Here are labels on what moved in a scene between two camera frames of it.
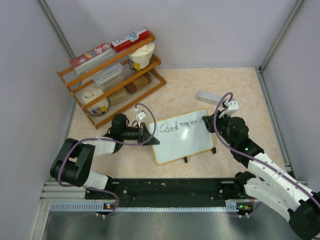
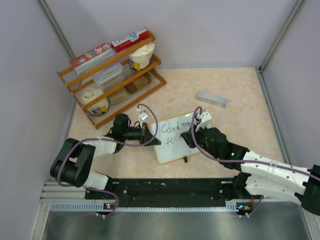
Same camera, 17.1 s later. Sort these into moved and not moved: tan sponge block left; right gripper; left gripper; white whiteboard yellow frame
Moved: right gripper
Not moved: tan sponge block left; white whiteboard yellow frame; left gripper
